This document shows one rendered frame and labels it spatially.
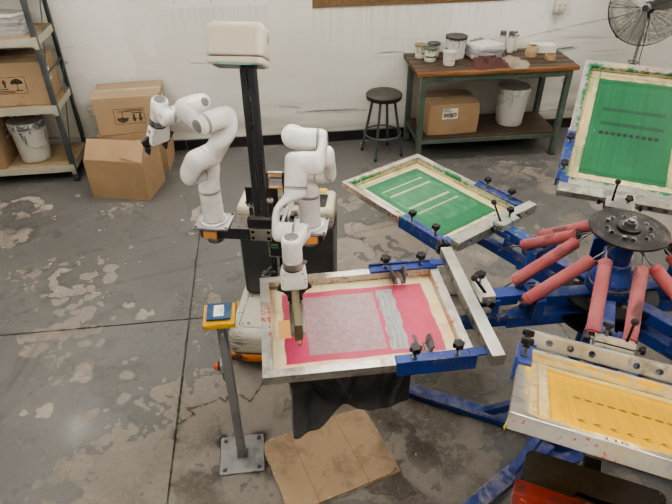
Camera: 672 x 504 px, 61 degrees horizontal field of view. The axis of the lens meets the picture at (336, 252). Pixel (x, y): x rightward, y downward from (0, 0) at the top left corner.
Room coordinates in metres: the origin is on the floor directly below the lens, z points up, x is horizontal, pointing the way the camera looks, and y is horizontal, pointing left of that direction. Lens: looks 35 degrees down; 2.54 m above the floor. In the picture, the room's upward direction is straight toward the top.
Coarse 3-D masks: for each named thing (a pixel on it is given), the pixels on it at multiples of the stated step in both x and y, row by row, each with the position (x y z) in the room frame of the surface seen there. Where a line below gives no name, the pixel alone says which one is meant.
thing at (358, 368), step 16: (336, 272) 2.02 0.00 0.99; (352, 272) 2.01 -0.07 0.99; (368, 272) 2.01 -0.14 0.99; (384, 272) 2.01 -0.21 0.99; (416, 272) 2.03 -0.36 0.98; (432, 272) 2.01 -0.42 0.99; (448, 304) 1.79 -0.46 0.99; (448, 320) 1.73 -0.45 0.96; (464, 336) 1.61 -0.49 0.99; (272, 368) 1.45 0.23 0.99; (288, 368) 1.45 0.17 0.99; (304, 368) 1.45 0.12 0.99; (320, 368) 1.45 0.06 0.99; (336, 368) 1.45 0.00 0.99; (352, 368) 1.45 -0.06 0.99; (368, 368) 1.45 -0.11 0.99; (384, 368) 1.46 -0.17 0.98
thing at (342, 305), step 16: (368, 288) 1.95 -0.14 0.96; (384, 288) 1.94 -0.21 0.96; (400, 288) 1.94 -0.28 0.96; (416, 288) 1.94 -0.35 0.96; (304, 304) 1.84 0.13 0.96; (320, 304) 1.84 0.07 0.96; (336, 304) 1.84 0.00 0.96; (352, 304) 1.84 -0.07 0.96; (368, 304) 1.84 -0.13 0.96; (400, 304) 1.84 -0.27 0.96; (416, 304) 1.84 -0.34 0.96; (320, 320) 1.74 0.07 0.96; (336, 320) 1.74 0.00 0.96; (352, 320) 1.74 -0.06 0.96
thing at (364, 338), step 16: (368, 320) 1.74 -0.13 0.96; (384, 320) 1.74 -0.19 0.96; (416, 320) 1.74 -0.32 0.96; (432, 320) 1.74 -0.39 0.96; (304, 336) 1.65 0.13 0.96; (320, 336) 1.65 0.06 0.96; (336, 336) 1.65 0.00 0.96; (352, 336) 1.65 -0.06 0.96; (368, 336) 1.65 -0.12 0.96; (384, 336) 1.65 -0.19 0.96; (416, 336) 1.65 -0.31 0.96; (432, 336) 1.64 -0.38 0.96; (288, 352) 1.56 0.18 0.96; (304, 352) 1.56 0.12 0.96; (320, 352) 1.56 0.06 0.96; (336, 352) 1.56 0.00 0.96; (352, 352) 1.56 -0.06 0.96; (368, 352) 1.56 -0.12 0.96; (384, 352) 1.56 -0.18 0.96; (400, 352) 1.56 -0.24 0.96
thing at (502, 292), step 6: (492, 288) 1.83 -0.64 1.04; (498, 288) 1.83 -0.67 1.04; (504, 288) 1.83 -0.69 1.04; (510, 288) 1.83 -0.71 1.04; (498, 294) 1.79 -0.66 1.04; (504, 294) 1.79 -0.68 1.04; (510, 294) 1.79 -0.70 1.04; (516, 294) 1.79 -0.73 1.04; (504, 300) 1.78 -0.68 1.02; (510, 300) 1.79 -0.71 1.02; (516, 300) 1.79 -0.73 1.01; (486, 306) 1.77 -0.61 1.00
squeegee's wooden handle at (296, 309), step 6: (294, 294) 1.68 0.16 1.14; (294, 300) 1.65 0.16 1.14; (294, 306) 1.61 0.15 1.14; (294, 312) 1.58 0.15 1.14; (300, 312) 1.58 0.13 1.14; (294, 318) 1.55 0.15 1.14; (300, 318) 1.55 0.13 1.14; (294, 324) 1.52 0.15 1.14; (300, 324) 1.52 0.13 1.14; (294, 330) 1.51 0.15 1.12; (300, 330) 1.51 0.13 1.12; (300, 336) 1.51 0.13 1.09
